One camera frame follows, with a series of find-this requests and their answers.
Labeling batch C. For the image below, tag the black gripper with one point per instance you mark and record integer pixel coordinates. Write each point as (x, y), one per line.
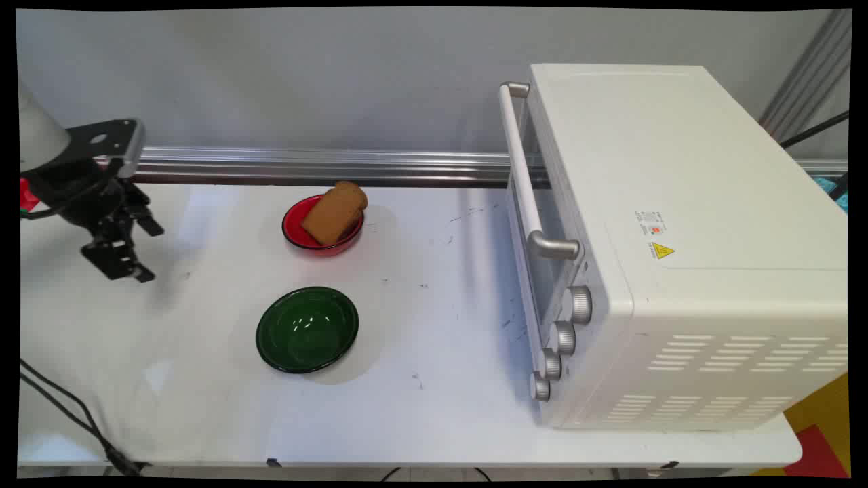
(85, 196)

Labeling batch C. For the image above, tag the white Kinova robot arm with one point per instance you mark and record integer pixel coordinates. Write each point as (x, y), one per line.
(39, 132)

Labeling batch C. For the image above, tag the red button box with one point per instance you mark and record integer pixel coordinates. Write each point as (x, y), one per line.
(28, 194)

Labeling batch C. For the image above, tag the red bowl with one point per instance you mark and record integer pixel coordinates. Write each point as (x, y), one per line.
(298, 234)

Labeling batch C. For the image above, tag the dark green bowl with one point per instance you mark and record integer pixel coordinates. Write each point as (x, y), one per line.
(306, 331)

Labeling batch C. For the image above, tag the brown bread slice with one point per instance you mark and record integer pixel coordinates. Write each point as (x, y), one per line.
(333, 211)

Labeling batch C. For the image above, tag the glass oven door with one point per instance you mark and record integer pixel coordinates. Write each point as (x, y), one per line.
(553, 271)

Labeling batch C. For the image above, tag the large silver oven knob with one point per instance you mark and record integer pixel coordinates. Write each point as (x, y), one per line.
(580, 304)

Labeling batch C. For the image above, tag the white printed oven label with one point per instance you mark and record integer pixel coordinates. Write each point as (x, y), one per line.
(651, 223)

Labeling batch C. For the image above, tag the yellow warning sticker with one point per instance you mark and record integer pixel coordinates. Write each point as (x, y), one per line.
(662, 251)

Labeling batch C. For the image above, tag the white toaster oven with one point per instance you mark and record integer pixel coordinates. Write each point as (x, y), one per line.
(692, 203)

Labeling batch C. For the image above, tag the teal object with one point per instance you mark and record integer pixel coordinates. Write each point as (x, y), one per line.
(831, 190)

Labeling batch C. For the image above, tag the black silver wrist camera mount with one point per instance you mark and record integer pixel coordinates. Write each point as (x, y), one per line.
(108, 141)

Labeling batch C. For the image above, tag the aluminium rail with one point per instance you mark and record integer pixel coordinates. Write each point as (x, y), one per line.
(325, 166)

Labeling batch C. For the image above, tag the aluminium frame post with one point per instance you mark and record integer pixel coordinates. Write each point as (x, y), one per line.
(810, 71)

